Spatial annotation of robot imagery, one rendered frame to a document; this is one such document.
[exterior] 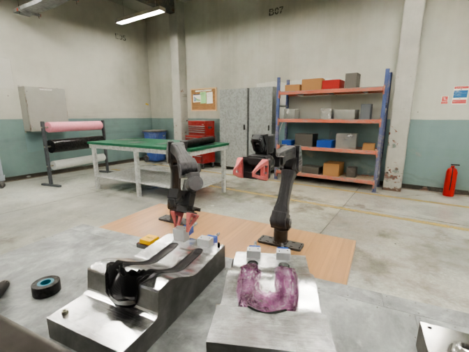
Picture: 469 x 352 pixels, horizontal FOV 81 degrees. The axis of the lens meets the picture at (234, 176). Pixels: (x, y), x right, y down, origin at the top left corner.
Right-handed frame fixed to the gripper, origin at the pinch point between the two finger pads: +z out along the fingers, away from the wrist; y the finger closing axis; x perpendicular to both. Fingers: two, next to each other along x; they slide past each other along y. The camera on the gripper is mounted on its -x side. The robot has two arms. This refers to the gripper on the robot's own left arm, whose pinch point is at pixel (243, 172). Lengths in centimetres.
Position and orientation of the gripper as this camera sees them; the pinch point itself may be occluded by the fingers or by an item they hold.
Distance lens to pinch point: 83.5
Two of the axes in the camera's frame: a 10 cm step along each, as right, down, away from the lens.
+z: -4.7, 2.1, -8.6
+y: 8.8, 1.0, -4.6
